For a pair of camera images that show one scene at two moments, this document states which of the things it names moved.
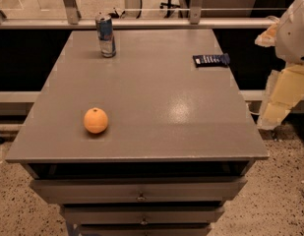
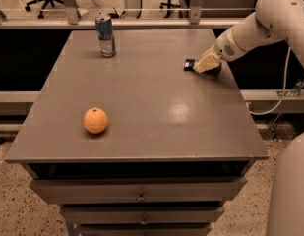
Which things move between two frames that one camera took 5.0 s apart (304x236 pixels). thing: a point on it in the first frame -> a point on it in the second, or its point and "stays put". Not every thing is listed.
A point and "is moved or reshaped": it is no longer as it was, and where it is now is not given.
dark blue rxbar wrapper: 212,61 is moved or reshaped
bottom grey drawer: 144,229 stays put
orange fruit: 95,120 stays put
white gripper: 294,36 -> 224,48
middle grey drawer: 142,214 stays put
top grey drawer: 213,189 stays put
